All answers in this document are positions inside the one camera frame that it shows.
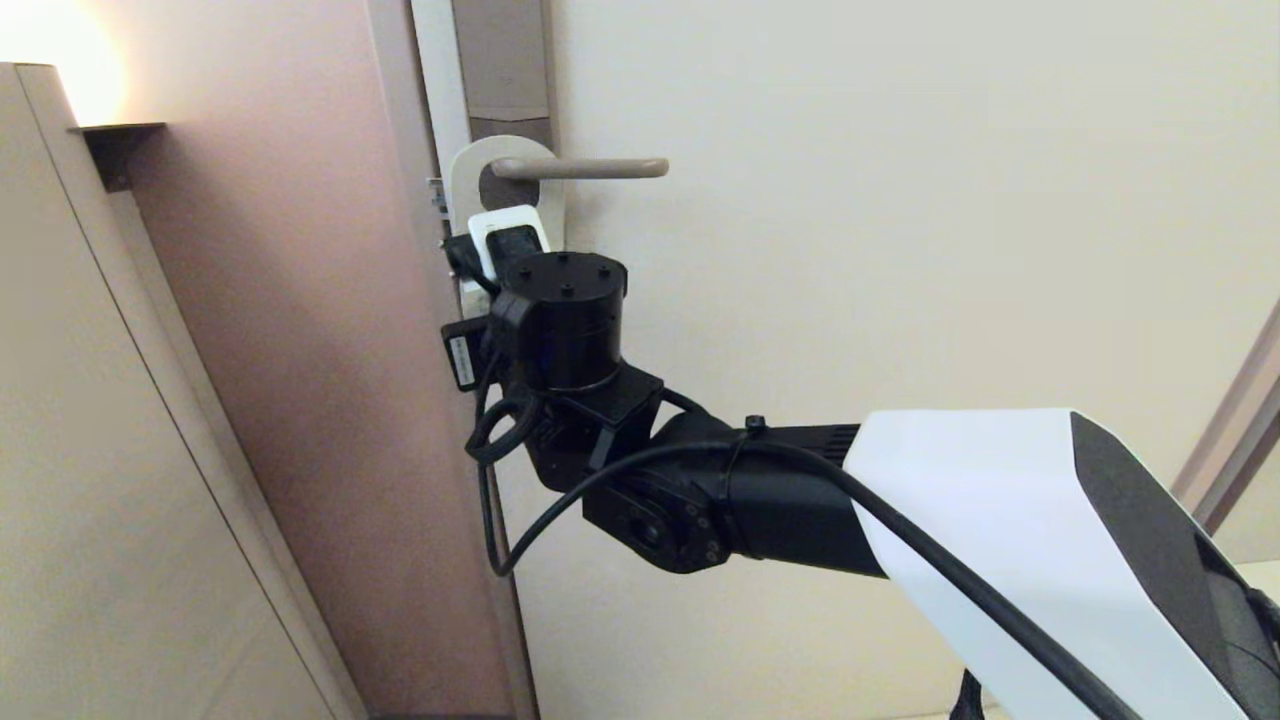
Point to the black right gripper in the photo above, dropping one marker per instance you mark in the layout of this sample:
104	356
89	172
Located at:
465	355

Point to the white door hanger sign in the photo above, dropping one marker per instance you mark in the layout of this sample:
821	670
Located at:
460	190

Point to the white room door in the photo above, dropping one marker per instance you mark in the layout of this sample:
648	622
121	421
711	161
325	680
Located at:
850	250

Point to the beige cabinet panel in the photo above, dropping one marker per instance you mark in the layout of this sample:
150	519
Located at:
90	450

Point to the brown metal lock plate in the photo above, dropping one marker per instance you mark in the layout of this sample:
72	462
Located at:
500	60

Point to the metal door latch plate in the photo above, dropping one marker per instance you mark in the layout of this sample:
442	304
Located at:
438	197

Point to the dark wall lamp bracket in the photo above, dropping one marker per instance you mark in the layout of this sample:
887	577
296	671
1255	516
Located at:
115	150

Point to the beige door frame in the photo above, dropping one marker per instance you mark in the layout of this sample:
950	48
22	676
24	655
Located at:
420	420

